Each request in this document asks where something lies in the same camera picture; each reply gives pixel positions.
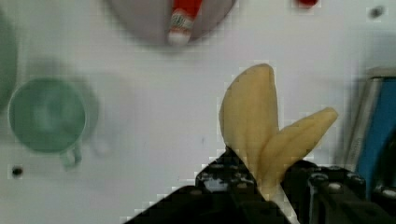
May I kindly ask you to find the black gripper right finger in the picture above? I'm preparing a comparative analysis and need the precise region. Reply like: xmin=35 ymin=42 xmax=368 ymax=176
xmin=281 ymin=161 xmax=395 ymax=224

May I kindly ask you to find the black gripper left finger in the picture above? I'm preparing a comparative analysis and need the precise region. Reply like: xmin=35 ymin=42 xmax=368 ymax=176
xmin=123 ymin=148 xmax=291 ymax=224

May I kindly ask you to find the green colander basket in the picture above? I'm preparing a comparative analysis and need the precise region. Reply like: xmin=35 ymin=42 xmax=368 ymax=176
xmin=0 ymin=12 xmax=18 ymax=110

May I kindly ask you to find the red ketchup bottle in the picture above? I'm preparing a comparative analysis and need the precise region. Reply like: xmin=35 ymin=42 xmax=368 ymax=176
xmin=167 ymin=0 xmax=203 ymax=46

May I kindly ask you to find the peeled toy banana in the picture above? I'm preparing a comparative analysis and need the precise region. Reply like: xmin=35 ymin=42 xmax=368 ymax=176
xmin=219 ymin=63 xmax=338 ymax=224

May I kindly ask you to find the green mug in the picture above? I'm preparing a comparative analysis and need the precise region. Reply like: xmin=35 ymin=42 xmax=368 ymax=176
xmin=7 ymin=77 xmax=99 ymax=170

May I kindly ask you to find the small red tomato toy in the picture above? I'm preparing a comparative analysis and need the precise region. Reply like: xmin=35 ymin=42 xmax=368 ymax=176
xmin=295 ymin=0 xmax=319 ymax=8

